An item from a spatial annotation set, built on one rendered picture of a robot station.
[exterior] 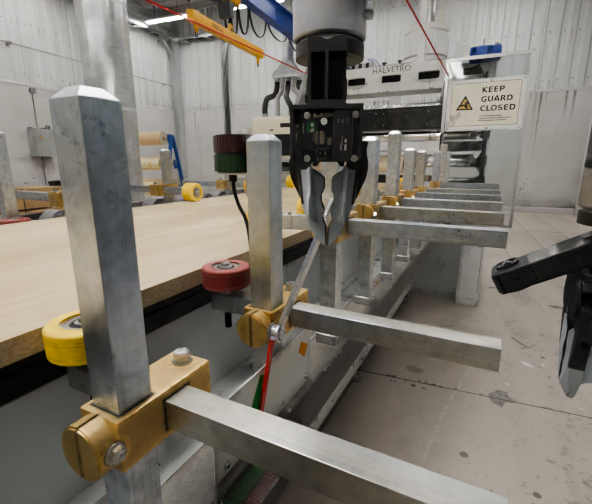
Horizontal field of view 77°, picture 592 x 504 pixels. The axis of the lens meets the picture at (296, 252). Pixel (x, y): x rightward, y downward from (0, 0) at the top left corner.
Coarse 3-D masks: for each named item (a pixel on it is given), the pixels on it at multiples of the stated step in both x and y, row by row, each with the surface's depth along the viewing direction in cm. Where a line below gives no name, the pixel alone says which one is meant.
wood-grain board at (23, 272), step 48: (288, 192) 213; (0, 240) 85; (48, 240) 85; (144, 240) 85; (192, 240) 85; (240, 240) 85; (288, 240) 90; (0, 288) 53; (48, 288) 53; (144, 288) 53; (0, 336) 39
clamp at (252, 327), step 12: (300, 300) 60; (252, 312) 53; (264, 312) 53; (276, 312) 53; (240, 324) 53; (252, 324) 52; (264, 324) 51; (288, 324) 57; (240, 336) 53; (252, 336) 52; (264, 336) 51
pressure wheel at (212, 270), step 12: (204, 264) 63; (216, 264) 64; (228, 264) 62; (240, 264) 63; (204, 276) 61; (216, 276) 59; (228, 276) 59; (240, 276) 60; (216, 288) 60; (228, 288) 60; (240, 288) 61; (228, 324) 65
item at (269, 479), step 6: (264, 474) 46; (270, 474) 46; (264, 480) 45; (270, 480) 45; (276, 480) 45; (258, 486) 44; (264, 486) 44; (270, 486) 44; (252, 492) 44; (258, 492) 44; (264, 492) 44; (246, 498) 43; (252, 498) 43; (258, 498) 43; (264, 498) 43
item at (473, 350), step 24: (240, 312) 62; (312, 312) 55; (336, 312) 55; (360, 336) 52; (384, 336) 51; (408, 336) 49; (432, 336) 48; (456, 336) 48; (480, 336) 48; (456, 360) 47; (480, 360) 46
